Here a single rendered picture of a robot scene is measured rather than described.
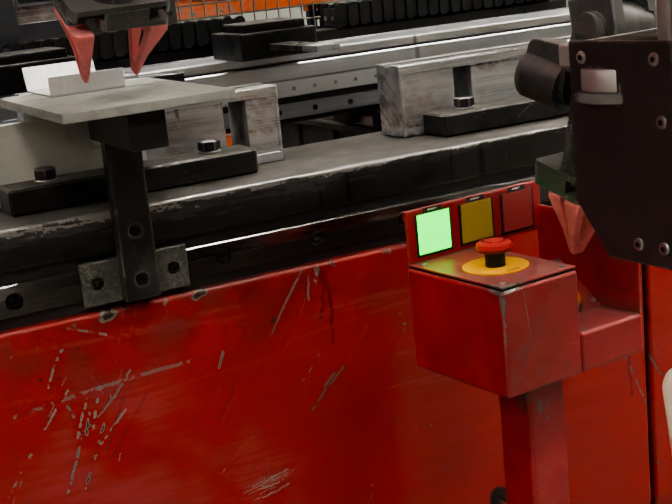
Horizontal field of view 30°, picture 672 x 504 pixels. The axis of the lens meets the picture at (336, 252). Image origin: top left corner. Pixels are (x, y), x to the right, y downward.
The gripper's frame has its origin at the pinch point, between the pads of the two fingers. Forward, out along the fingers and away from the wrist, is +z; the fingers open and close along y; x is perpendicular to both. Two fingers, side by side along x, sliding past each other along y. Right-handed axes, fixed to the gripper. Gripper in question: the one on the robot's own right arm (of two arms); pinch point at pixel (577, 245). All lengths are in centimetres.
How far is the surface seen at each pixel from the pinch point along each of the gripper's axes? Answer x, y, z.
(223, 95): 34.6, 18.1, -17.4
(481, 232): 5.4, 9.9, 1.3
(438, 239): 11.6, 10.0, 0.8
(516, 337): 14.3, -6.7, 4.1
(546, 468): 6.8, -6.5, 23.5
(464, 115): -8.1, 30.1, -3.8
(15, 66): 39, 64, -8
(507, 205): 1.2, 10.5, -0.9
